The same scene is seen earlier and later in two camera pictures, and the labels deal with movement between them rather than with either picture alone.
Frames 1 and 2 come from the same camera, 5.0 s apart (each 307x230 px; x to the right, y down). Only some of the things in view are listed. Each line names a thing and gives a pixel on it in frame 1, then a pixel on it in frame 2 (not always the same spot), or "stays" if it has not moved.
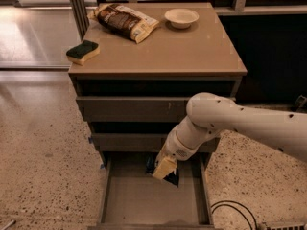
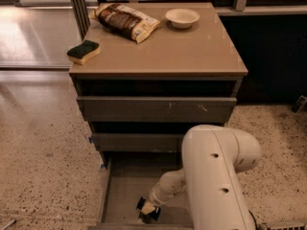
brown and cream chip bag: (123, 21) stays
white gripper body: (175, 148) → (155, 199)
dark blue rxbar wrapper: (150, 164) → (146, 218)
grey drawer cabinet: (132, 95) stays
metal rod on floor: (8, 225) stays
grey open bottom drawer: (129, 198) stays
